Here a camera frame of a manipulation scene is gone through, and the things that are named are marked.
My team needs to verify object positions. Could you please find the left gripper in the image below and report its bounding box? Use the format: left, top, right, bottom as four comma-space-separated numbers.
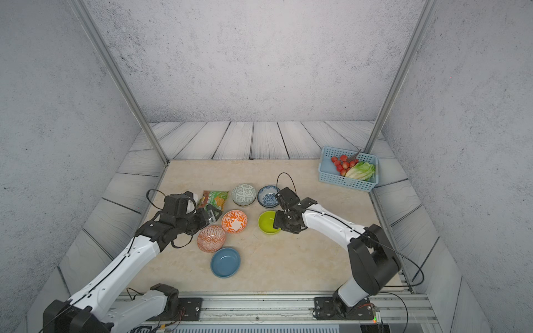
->
175, 203, 223, 235

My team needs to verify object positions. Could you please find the lime green bowl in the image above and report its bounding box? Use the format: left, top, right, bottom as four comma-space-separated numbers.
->
258, 211, 280, 235

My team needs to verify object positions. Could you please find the blue floral bowl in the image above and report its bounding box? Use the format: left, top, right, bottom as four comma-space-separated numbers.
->
257, 185, 279, 208

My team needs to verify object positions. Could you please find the red patterned bowl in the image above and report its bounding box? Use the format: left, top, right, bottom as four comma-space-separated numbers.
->
197, 226, 226, 253

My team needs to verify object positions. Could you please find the green patterned bowl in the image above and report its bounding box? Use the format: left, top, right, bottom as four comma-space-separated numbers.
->
231, 184, 257, 207

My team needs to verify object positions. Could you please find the orange floral bowl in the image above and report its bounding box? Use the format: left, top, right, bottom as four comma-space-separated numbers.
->
221, 210, 248, 234

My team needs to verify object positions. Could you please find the plain blue bowl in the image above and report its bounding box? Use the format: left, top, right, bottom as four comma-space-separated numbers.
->
210, 248, 241, 278

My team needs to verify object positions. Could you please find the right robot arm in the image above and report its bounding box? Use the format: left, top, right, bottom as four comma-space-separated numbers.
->
273, 187, 402, 316

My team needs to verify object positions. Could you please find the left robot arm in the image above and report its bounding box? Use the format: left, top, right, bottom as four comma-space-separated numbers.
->
41, 191, 222, 332

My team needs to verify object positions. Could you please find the green snack bag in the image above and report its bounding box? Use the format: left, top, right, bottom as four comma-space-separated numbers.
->
197, 190, 229, 211

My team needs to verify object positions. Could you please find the light blue plastic basket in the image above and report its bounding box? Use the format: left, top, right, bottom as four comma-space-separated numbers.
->
319, 147, 380, 192

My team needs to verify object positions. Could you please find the red tomatoes cluster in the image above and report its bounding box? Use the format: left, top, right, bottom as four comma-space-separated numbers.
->
330, 155, 359, 176

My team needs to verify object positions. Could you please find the lettuce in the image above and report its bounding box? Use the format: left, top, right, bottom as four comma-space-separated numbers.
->
345, 162, 376, 181

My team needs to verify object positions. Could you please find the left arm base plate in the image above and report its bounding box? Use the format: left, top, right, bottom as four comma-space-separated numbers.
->
148, 297, 203, 322

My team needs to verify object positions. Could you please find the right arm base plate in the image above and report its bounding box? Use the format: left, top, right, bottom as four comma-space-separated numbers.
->
312, 296, 376, 321

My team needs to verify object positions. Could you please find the right metal frame post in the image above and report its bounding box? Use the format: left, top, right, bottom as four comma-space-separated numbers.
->
364, 0, 439, 153

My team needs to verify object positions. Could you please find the metal frame post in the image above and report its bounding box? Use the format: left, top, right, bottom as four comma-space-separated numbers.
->
364, 0, 439, 153
69, 0, 169, 166

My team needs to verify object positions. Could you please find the front aluminium rail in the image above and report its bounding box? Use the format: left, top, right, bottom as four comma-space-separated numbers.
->
76, 293, 440, 333

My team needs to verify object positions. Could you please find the left metal frame post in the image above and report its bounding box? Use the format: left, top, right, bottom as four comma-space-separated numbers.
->
69, 0, 169, 166

